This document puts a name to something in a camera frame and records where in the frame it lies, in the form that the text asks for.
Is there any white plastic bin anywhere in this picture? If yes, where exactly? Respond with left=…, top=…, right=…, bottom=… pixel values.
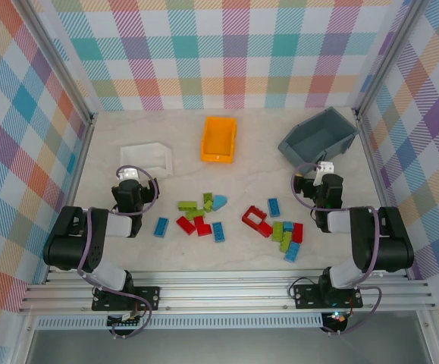
left=119, top=141, right=174, bottom=176

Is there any grey plastic bin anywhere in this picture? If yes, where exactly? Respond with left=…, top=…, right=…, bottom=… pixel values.
left=277, top=106, right=359, bottom=168

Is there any red lego window frame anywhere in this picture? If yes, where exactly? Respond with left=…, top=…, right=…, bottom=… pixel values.
left=241, top=205, right=269, bottom=233

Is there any orange plastic bin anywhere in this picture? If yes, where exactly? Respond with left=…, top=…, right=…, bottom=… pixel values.
left=200, top=116, right=239, bottom=165

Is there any light blue curved lego brick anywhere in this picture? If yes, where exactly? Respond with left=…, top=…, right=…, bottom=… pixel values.
left=212, top=194, right=230, bottom=212

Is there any small controller board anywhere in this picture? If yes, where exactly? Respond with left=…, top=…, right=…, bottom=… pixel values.
left=323, top=310, right=348, bottom=328
left=106, top=311, right=145, bottom=329

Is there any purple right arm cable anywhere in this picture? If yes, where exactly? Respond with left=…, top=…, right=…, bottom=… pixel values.
left=289, top=162, right=383, bottom=337

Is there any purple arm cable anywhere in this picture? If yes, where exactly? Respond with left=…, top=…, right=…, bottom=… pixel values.
left=289, top=162, right=383, bottom=337
left=76, top=165, right=161, bottom=340

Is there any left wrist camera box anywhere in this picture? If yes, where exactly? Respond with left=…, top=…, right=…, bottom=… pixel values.
left=118, top=166, right=140, bottom=182

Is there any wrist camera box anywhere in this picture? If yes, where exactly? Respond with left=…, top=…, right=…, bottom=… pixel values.
left=312, top=161, right=336, bottom=187
left=118, top=166, right=140, bottom=182

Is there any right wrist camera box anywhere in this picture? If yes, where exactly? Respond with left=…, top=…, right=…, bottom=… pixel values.
left=312, top=161, right=336, bottom=187

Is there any aluminium side rail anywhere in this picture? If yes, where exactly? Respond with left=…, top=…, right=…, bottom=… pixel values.
left=351, top=108, right=413, bottom=280
left=27, top=111, right=98, bottom=285

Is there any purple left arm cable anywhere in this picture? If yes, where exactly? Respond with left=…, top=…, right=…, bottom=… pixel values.
left=76, top=165, right=161, bottom=340

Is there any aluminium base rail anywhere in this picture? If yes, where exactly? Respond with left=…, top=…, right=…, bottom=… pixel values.
left=17, top=269, right=437, bottom=314

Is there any aluminium corner post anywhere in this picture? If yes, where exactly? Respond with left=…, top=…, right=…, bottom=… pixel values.
left=16, top=0, right=96, bottom=126
left=352, top=0, right=429, bottom=117

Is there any white slotted cable duct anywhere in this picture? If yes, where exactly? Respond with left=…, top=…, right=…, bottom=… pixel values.
left=33, top=317, right=328, bottom=331

